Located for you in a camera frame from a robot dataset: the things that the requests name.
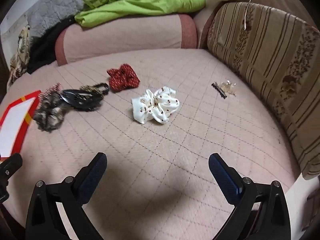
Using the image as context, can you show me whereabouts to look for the black hair clip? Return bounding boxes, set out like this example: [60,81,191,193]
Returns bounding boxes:
[212,81,227,99]

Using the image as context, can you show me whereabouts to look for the pink sofa bolster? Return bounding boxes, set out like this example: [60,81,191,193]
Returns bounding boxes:
[55,12,198,67]

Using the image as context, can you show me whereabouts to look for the leopard print hair tie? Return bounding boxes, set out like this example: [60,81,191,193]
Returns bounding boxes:
[79,82,110,97]

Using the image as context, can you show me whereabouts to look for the pink plaid scrunchie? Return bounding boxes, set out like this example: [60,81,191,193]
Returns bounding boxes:
[41,82,63,100]

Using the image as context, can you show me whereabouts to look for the grey quilt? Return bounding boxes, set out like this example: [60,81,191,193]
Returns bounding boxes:
[26,0,97,39]

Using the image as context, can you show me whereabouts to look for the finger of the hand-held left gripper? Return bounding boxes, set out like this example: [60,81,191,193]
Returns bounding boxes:
[0,152,23,202]

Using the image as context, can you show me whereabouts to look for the beige cord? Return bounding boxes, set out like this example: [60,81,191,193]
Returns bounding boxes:
[244,0,263,30]

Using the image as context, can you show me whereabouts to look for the white printed scrunchie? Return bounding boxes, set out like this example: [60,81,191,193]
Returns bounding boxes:
[131,86,180,125]

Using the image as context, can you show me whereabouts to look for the black cloth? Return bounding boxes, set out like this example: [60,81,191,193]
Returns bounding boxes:
[27,17,75,74]

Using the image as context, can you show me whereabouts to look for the leopard print cloth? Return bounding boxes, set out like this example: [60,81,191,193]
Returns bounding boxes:
[7,25,32,85]

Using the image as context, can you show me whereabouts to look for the clear and black hair clips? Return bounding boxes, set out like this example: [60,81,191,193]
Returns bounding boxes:
[216,79,237,97]

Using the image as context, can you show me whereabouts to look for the red dotted scrunchie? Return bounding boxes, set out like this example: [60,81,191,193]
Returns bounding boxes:
[107,64,140,92]

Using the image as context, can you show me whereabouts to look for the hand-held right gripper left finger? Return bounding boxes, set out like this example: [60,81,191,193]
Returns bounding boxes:
[25,152,108,240]

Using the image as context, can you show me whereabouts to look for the pink quilted sofa seat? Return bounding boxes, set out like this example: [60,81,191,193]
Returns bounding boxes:
[0,49,308,240]

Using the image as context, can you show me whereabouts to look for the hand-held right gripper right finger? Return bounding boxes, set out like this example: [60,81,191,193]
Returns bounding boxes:
[208,153,292,240]

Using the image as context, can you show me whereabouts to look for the black hair claw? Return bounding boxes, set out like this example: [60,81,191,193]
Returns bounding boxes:
[60,89,104,112]

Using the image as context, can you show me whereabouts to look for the red box with white inside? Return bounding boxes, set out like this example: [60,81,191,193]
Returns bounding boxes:
[0,90,42,162]

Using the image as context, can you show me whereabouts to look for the striped beige cushion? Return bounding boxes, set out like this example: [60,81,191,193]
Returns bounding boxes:
[207,1,320,180]

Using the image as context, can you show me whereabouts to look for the leopard print scrunchie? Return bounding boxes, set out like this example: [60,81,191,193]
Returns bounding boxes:
[32,94,67,133]

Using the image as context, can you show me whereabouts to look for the green blanket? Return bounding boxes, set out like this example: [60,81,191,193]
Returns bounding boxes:
[74,0,207,28]

